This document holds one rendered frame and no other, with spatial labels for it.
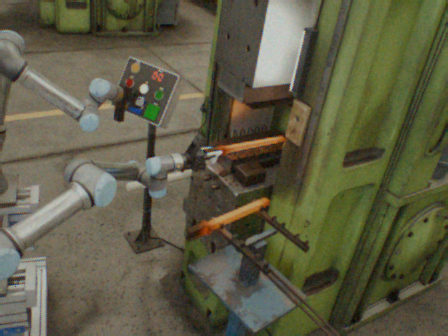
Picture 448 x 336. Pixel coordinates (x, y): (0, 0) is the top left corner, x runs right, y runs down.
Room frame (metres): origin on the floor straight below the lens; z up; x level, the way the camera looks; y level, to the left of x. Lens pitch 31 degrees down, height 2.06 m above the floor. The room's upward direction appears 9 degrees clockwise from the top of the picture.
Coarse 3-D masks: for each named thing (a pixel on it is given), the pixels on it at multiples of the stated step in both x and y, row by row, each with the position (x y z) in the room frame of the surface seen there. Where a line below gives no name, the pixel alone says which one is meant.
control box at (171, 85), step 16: (128, 64) 2.31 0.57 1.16; (144, 64) 2.28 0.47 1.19; (144, 80) 2.23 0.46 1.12; (160, 80) 2.20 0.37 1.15; (176, 80) 2.17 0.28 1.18; (144, 96) 2.18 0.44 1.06; (176, 96) 2.17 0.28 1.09; (128, 112) 2.16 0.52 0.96; (144, 112) 2.13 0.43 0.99; (160, 112) 2.10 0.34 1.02
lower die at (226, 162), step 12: (264, 132) 2.15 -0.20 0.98; (276, 132) 2.15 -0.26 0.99; (216, 144) 1.92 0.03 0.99; (228, 144) 1.94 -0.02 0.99; (264, 144) 1.98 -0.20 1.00; (276, 144) 2.01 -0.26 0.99; (228, 156) 1.82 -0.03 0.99; (240, 156) 1.84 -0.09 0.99; (252, 156) 1.87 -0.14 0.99; (264, 156) 1.91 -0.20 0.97; (228, 168) 1.81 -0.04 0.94
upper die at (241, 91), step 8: (224, 72) 1.92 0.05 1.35; (224, 80) 1.92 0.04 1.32; (232, 80) 1.87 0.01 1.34; (240, 80) 1.83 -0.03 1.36; (224, 88) 1.91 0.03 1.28; (232, 88) 1.86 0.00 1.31; (240, 88) 1.82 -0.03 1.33; (248, 88) 1.81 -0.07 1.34; (256, 88) 1.83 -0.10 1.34; (264, 88) 1.86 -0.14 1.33; (272, 88) 1.89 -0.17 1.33; (280, 88) 1.92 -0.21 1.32; (288, 88) 1.94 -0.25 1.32; (232, 96) 1.86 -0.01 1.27; (240, 96) 1.81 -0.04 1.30; (248, 96) 1.81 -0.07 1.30; (256, 96) 1.84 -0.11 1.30; (264, 96) 1.87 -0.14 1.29; (272, 96) 1.89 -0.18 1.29; (280, 96) 1.92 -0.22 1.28; (288, 96) 1.95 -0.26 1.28
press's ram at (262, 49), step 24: (240, 0) 1.90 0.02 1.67; (264, 0) 1.78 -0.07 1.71; (288, 0) 1.81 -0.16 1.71; (312, 0) 1.89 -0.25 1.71; (240, 24) 1.88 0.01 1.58; (264, 24) 1.76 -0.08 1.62; (288, 24) 1.83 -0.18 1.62; (216, 48) 1.99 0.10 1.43; (240, 48) 1.86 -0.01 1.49; (264, 48) 1.77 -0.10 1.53; (288, 48) 1.85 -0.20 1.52; (240, 72) 1.83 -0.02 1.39; (264, 72) 1.78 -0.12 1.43; (288, 72) 1.86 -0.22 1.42
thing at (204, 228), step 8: (256, 200) 1.53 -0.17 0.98; (264, 200) 1.54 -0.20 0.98; (240, 208) 1.46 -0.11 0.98; (248, 208) 1.47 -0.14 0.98; (256, 208) 1.49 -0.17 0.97; (224, 216) 1.39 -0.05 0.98; (232, 216) 1.40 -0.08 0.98; (240, 216) 1.43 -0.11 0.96; (200, 224) 1.31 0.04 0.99; (208, 224) 1.32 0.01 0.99; (216, 224) 1.34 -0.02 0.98; (192, 232) 1.26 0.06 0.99; (200, 232) 1.30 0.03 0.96; (208, 232) 1.31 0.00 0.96; (192, 240) 1.27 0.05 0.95
